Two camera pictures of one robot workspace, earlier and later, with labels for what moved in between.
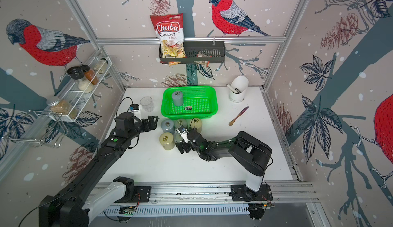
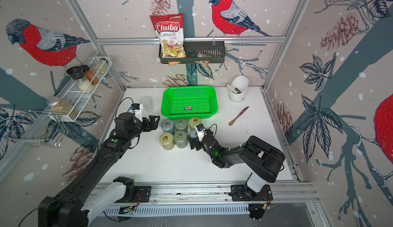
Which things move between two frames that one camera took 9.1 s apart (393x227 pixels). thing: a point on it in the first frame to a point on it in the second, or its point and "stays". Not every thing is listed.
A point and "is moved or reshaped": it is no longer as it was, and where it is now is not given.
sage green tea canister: (179, 122) stays
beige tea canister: (167, 140) stays
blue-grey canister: (177, 96) is moved or reshaped
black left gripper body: (145, 126) stays
